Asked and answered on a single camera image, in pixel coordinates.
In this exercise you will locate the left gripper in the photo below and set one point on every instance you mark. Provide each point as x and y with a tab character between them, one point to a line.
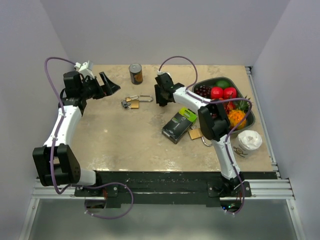
109	88

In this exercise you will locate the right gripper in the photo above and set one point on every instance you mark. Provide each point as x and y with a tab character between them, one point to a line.
159	99

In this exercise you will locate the long shackle brass padlock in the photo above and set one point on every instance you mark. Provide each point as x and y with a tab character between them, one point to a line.
134	101

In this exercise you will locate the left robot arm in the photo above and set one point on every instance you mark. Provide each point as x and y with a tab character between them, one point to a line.
55	161

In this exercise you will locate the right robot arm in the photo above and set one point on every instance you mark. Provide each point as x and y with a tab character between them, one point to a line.
214	125

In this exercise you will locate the small brass padlock keys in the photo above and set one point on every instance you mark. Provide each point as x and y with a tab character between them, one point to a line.
126	102

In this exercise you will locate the tin can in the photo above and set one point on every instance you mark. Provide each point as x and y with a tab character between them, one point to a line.
136	74

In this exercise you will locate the black green razor box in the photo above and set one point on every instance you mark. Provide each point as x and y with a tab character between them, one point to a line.
179	124

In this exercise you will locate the dark grape bunch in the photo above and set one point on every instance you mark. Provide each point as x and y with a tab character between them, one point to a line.
203	91

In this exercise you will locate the large brass padlock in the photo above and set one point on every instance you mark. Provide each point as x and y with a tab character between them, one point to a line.
196	133

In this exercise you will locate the red apple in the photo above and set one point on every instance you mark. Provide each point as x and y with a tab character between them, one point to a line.
217	93
229	93

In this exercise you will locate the green lime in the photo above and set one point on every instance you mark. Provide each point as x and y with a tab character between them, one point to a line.
223	84

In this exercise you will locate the small red fruits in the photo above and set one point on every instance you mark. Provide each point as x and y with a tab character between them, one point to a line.
229	106

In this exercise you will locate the orange spiky fruit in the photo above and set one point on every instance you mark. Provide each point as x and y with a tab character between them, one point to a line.
235	116

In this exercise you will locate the white paper cup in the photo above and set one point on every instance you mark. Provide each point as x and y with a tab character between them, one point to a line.
246	143

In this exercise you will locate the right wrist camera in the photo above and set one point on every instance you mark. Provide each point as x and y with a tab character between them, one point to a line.
159	73

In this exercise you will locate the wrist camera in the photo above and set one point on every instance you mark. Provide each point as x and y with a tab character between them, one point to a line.
85	69
159	73

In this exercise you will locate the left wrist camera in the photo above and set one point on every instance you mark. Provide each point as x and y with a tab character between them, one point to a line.
85	69

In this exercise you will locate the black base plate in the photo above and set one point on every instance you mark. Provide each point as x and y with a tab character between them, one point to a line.
166	188

